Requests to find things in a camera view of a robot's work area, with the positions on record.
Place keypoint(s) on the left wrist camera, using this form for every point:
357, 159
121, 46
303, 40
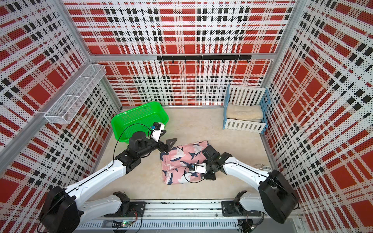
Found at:
156, 130

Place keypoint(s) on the beige folded towel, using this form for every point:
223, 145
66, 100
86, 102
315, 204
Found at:
247, 113

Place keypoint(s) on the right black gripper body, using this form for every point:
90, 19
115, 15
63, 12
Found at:
211, 171

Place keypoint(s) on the pink shark print shorts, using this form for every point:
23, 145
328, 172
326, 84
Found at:
176, 163

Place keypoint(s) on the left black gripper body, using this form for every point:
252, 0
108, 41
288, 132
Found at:
152, 145

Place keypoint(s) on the aluminium front rail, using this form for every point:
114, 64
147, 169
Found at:
159, 209

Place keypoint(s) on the black wall hook rail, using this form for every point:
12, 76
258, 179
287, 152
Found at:
203, 57

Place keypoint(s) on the blue white slatted crate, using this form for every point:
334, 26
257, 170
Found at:
246, 96

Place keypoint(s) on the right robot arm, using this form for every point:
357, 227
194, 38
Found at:
277, 197

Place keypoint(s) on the green circuit board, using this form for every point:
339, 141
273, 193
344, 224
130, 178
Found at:
122, 224

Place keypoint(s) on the white wire mesh shelf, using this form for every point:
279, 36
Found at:
64, 110

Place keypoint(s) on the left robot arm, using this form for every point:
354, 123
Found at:
66, 208

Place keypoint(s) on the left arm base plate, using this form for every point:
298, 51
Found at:
130, 209

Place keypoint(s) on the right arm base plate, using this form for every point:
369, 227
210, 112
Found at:
232, 208

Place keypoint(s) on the green plastic basket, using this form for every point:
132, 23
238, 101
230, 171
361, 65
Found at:
140, 118

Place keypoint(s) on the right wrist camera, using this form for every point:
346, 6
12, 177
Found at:
198, 168

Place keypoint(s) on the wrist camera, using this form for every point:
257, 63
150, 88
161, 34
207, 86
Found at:
198, 168
156, 130

